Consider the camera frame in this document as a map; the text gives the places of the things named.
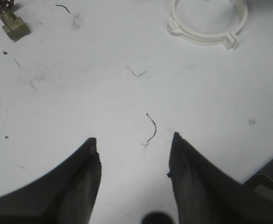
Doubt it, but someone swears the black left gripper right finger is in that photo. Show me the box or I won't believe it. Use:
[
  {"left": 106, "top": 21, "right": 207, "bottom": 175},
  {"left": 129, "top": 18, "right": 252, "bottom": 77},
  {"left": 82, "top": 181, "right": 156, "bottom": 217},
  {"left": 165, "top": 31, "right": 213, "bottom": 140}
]
[{"left": 169, "top": 132, "right": 273, "bottom": 224}]

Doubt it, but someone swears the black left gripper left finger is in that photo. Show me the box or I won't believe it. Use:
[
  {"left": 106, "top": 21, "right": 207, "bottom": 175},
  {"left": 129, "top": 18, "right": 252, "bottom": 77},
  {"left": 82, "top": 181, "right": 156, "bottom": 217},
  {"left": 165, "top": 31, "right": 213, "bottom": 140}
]
[{"left": 0, "top": 138, "right": 102, "bottom": 224}]

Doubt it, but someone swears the white half pipe clamp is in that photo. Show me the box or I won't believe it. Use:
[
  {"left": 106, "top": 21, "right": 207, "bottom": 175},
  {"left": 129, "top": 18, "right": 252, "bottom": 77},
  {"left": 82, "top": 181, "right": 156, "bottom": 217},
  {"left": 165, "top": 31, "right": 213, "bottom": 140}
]
[
  {"left": 167, "top": 0, "right": 236, "bottom": 49},
  {"left": 230, "top": 0, "right": 248, "bottom": 49}
]

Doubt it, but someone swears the brass valve with red handwheel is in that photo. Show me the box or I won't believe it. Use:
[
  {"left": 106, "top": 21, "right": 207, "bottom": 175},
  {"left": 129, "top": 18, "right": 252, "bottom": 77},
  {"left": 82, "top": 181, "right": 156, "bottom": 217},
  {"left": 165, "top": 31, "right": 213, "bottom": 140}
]
[{"left": 0, "top": 0, "right": 30, "bottom": 42}]

